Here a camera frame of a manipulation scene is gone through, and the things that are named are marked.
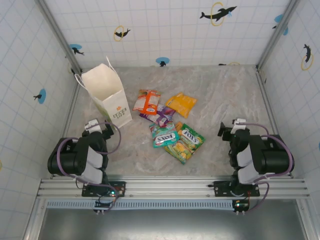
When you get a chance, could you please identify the green Fox's packet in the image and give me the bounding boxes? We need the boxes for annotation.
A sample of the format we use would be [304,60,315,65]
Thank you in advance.
[176,123,207,153]

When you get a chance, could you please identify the white paper bag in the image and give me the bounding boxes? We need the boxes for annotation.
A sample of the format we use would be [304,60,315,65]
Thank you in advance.
[74,56,133,130]

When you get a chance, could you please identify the yellow-green fruit candy packet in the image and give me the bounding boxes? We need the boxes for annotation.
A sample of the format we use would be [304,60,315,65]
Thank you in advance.
[163,121,198,165]

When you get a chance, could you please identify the yellow snack packet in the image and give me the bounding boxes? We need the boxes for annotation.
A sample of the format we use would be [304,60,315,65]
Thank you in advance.
[165,91,198,119]

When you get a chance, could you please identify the orange white Fox's packet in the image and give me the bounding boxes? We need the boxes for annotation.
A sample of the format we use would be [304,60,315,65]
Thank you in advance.
[132,89,162,116]

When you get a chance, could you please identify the teal Fox's packet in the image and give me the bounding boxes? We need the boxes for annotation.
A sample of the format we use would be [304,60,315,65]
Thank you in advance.
[149,121,180,149]

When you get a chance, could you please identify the purple Fox's packet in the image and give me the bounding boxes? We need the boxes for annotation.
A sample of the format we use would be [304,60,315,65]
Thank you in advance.
[139,103,176,127]

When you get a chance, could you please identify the right controller board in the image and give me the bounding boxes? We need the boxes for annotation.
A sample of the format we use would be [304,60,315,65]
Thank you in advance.
[231,199,250,216]

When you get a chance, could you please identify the controller board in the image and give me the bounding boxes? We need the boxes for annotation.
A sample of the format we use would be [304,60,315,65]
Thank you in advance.
[93,199,118,215]
[231,199,250,216]

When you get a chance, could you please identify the left controller board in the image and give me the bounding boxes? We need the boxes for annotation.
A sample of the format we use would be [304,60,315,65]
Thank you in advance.
[93,199,118,215]

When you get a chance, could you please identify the blue circle dolphin sticker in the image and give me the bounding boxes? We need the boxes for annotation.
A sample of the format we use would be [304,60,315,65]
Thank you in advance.
[271,14,290,36]
[69,43,85,56]
[33,88,47,105]
[155,56,170,68]

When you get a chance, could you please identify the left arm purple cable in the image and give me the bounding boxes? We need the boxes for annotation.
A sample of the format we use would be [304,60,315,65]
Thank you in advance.
[56,121,123,183]

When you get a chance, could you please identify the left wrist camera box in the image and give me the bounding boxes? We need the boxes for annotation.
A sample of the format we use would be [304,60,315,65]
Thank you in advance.
[84,119,105,131]

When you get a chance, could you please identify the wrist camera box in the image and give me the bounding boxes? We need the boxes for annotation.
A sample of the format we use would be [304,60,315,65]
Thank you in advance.
[84,119,105,131]
[231,118,251,135]

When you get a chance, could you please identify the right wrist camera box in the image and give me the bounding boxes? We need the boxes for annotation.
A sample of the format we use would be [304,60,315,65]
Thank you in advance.
[231,118,251,135]

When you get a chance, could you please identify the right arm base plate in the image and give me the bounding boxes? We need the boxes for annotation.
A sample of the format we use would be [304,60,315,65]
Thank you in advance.
[213,179,260,198]

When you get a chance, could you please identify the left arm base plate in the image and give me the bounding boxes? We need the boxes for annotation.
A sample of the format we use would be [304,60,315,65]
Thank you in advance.
[82,181,126,198]

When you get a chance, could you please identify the aluminium mounting rail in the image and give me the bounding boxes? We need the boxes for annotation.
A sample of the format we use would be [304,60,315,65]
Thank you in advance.
[37,176,311,200]

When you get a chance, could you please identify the white slotted cable duct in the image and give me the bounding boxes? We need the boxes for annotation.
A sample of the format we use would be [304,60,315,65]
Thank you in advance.
[46,199,237,210]

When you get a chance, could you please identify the aluminium frame post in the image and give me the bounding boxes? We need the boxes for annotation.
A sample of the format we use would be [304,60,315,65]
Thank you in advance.
[256,0,300,71]
[37,0,83,74]

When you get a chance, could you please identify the large dolphin ring sticker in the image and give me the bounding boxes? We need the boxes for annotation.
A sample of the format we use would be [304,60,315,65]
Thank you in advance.
[199,1,238,27]

